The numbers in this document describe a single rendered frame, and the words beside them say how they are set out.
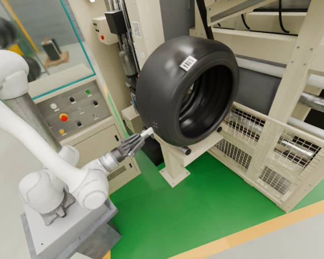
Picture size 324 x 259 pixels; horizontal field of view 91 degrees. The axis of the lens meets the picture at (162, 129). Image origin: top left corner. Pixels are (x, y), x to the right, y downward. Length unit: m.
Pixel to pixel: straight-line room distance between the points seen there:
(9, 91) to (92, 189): 0.54
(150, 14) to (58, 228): 1.24
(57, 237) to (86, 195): 0.57
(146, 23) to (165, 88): 0.41
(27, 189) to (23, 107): 0.41
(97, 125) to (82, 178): 0.81
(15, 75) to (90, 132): 0.68
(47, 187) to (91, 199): 0.49
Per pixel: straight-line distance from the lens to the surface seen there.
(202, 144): 1.17
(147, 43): 0.99
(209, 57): 0.75
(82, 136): 1.43
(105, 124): 1.43
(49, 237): 1.20
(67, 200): 1.23
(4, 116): 0.81
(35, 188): 1.08
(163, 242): 1.74
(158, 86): 0.70
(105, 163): 0.80
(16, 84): 0.92
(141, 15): 0.97
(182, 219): 1.77
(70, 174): 0.67
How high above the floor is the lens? 1.69
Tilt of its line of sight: 43 degrees down
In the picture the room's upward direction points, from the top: 12 degrees counter-clockwise
